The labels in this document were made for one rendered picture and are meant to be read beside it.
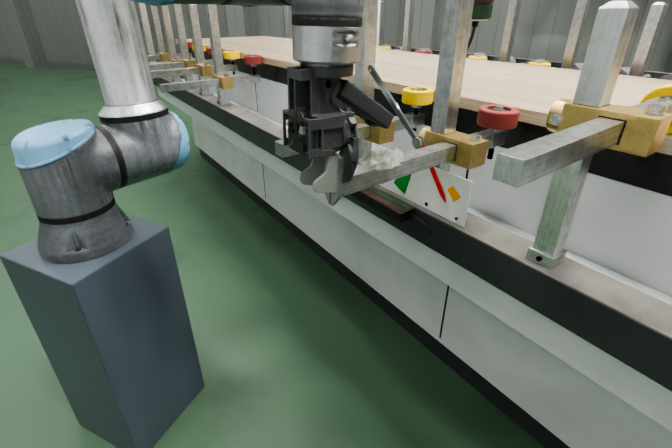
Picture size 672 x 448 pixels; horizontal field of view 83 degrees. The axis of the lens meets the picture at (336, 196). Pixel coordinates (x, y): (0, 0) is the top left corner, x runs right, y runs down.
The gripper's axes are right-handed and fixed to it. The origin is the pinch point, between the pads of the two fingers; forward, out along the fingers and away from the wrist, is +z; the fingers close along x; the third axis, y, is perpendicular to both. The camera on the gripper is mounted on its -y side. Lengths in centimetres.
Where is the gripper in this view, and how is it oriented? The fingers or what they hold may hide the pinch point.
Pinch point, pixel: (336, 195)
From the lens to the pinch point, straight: 59.9
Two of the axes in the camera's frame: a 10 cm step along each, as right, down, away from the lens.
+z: -0.2, 9.0, 4.3
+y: -8.1, 2.3, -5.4
